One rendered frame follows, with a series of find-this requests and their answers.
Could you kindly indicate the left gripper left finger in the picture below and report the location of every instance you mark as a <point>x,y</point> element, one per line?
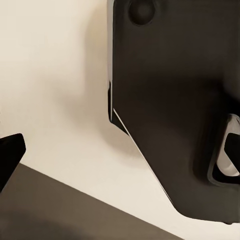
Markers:
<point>12,149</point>

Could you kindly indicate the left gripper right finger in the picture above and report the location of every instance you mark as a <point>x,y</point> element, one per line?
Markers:
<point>232,149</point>

